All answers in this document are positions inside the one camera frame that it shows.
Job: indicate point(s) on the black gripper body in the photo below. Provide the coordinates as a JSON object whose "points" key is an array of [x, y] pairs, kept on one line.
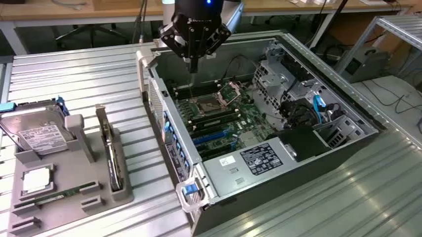
{"points": [[197, 12]]}

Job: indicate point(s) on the Nvidia graphics card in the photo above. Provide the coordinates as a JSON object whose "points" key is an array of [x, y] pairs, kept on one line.
{"points": [[113, 168]]}

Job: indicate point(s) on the metal socket cover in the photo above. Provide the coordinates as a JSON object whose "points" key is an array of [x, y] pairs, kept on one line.
{"points": [[228, 92]]}

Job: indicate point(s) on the perforated disk bay cage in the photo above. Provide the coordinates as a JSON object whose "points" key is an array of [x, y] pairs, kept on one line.
{"points": [[273, 81]]}

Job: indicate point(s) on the black office chair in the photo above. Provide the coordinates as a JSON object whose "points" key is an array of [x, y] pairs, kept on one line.
{"points": [[89, 33]]}

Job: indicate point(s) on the wooden desk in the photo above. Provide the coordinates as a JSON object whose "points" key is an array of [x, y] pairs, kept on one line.
{"points": [[296, 7], [65, 13]]}

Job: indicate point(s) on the CPU socket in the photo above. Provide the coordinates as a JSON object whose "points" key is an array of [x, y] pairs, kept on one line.
{"points": [[207, 105]]}

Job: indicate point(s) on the green motherboard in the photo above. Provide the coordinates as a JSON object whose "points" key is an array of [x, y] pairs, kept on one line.
{"points": [[243, 118]]}

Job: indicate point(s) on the black RAM stick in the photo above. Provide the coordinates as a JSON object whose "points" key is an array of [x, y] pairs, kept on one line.
{"points": [[213, 121]]}

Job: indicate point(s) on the blue expansion slot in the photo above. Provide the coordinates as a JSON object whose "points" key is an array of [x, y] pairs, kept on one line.
{"points": [[211, 138]]}

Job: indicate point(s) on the silver chipset heatsink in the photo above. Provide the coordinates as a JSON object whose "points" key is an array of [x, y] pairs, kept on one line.
{"points": [[249, 138]]}

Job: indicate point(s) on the black plastic shroud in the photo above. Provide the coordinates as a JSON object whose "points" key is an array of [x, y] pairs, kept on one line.
{"points": [[303, 143]]}

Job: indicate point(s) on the silver disk bay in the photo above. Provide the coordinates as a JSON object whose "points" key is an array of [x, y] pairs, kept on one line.
{"points": [[341, 133]]}

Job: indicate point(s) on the silver power supply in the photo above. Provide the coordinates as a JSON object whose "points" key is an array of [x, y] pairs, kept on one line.
{"points": [[229, 177]]}

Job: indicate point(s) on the hard disk with blue caddy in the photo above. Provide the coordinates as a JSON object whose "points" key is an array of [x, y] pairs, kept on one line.
{"points": [[36, 133]]}

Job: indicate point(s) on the blue case latch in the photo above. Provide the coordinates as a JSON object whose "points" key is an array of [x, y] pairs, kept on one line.
{"points": [[189, 190]]}

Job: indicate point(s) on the open black PC case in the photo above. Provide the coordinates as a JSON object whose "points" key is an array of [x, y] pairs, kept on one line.
{"points": [[329, 168]]}

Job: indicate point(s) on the grey parts rack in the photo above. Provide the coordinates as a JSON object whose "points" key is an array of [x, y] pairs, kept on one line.
{"points": [[65, 177]]}

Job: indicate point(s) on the silver CPU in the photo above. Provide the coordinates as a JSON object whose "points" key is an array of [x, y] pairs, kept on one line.
{"points": [[36, 180]]}

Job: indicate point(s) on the green RAM stick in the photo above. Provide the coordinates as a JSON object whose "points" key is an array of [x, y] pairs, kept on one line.
{"points": [[52, 197]]}

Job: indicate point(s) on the aluminium profile frame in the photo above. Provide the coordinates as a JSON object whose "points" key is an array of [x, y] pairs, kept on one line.
{"points": [[395, 24]]}

